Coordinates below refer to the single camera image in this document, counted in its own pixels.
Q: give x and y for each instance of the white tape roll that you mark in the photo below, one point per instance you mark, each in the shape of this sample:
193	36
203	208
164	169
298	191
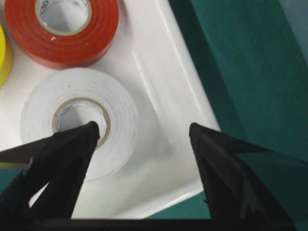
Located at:
77	96

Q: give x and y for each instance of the white plastic tray case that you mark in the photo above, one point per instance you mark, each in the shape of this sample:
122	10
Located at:
150	59

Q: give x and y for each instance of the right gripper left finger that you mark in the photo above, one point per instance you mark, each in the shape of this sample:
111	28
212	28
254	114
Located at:
49	185

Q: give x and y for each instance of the red tape roll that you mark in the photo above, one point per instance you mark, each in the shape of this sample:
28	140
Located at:
57	51

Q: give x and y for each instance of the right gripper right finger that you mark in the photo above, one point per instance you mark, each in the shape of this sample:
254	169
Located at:
249	187

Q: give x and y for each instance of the yellow tape roll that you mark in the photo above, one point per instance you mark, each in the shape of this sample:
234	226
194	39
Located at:
6	56

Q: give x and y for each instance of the green table cloth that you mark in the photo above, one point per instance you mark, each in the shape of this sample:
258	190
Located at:
253	71

